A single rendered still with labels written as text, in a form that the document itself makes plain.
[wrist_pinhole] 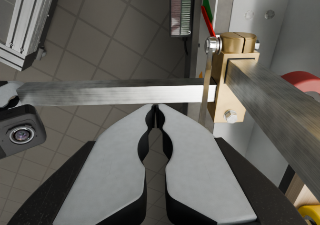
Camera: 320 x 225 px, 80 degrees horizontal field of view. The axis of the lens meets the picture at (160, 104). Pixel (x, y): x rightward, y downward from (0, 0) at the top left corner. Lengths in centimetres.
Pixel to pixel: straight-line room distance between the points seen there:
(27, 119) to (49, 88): 10
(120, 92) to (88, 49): 93
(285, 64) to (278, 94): 37
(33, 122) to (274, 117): 24
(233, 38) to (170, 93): 12
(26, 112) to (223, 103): 26
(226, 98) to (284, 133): 15
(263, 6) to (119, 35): 79
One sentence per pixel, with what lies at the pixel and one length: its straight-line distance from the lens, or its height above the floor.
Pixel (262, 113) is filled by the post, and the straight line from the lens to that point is 21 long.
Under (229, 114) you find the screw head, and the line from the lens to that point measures 32.
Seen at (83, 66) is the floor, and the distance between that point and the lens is 127.
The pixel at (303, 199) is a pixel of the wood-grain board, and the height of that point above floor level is 90.
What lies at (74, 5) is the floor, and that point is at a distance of 120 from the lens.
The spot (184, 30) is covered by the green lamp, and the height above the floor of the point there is 70.
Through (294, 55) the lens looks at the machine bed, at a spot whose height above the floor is 70.
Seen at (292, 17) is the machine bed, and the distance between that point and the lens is 58.
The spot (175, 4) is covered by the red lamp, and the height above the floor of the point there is 70.
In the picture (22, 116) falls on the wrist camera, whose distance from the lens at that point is 25.
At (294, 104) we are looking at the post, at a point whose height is 100.
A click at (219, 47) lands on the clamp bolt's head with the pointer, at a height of 85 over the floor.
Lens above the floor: 113
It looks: 60 degrees down
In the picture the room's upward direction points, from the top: 177 degrees clockwise
